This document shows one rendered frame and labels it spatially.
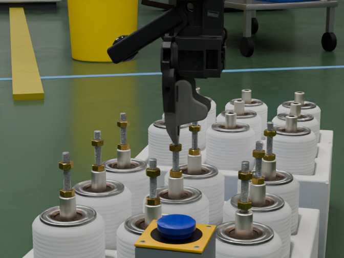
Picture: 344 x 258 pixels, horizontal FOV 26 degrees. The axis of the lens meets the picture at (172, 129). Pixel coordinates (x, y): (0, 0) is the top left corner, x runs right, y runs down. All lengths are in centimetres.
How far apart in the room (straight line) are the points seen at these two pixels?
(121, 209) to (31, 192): 83
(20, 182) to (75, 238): 102
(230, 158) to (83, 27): 250
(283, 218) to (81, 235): 27
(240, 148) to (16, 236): 52
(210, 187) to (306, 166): 33
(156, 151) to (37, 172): 65
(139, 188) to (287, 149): 35
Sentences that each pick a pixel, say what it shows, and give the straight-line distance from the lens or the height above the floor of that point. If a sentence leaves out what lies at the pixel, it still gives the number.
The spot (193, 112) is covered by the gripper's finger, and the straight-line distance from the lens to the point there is 102.
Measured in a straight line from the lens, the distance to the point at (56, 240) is 97.
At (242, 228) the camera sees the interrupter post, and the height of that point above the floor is 26.
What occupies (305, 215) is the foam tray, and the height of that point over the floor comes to 18.
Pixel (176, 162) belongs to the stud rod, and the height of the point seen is 30.
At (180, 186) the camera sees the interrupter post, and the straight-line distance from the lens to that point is 107.
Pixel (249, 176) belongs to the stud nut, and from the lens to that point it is 92.
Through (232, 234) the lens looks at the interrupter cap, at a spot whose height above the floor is 25.
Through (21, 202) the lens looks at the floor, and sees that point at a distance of 183.
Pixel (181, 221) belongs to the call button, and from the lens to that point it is 77.
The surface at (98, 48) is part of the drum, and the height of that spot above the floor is 7.
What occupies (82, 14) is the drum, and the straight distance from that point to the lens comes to 385.
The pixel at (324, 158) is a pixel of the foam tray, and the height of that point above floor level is 18.
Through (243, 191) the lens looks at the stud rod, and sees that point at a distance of 92.
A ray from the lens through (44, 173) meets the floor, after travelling 204.
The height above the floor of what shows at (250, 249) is 25.
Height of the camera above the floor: 61
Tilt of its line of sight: 14 degrees down
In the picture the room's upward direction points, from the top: straight up
